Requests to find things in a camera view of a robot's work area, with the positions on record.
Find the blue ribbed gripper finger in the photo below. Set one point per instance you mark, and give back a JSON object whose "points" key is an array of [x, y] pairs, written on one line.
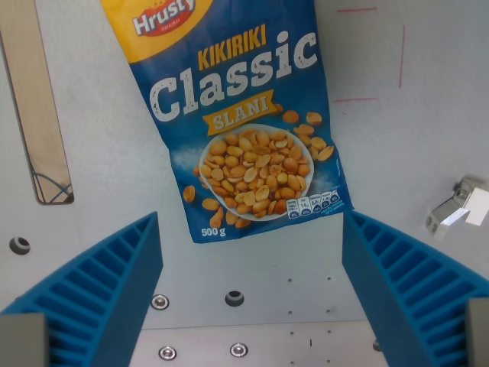
{"points": [[405, 290], [95, 290]]}

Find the silver round screw head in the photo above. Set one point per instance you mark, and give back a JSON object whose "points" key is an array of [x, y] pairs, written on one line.
{"points": [[376, 345], [160, 301], [238, 349], [167, 352]]}

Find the wooden slat in table slot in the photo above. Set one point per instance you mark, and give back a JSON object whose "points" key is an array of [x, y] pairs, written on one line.
{"points": [[36, 114]]}

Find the blue Hrusty Classic peanut bag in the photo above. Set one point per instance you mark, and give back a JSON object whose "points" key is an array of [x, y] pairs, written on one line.
{"points": [[244, 126]]}

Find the silver metal angle bracket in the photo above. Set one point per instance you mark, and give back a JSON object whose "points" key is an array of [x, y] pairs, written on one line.
{"points": [[451, 214]]}

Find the grey metal base plate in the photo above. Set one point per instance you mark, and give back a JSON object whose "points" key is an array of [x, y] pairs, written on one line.
{"points": [[260, 344]]}

